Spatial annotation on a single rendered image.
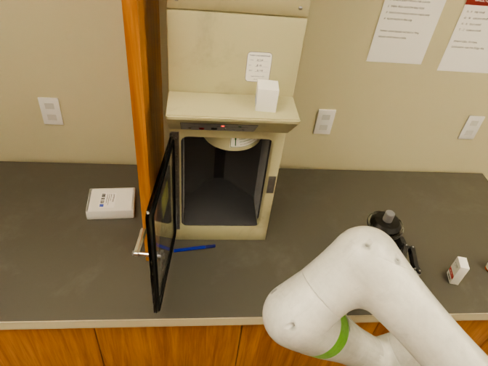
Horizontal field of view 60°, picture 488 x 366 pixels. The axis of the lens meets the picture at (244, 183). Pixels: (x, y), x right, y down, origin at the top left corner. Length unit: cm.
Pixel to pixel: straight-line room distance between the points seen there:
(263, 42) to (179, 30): 20
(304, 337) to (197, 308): 57
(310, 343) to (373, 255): 20
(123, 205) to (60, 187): 28
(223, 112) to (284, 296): 46
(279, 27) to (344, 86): 68
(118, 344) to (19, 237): 48
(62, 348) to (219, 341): 50
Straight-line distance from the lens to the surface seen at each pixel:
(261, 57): 106
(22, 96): 173
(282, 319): 78
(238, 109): 103
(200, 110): 102
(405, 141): 191
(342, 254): 76
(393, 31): 162
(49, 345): 153
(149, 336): 144
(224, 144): 121
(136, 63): 97
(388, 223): 131
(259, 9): 102
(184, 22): 102
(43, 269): 146
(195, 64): 106
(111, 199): 156
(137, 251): 109
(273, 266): 142
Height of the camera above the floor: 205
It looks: 41 degrees down
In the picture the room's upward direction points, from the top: 7 degrees clockwise
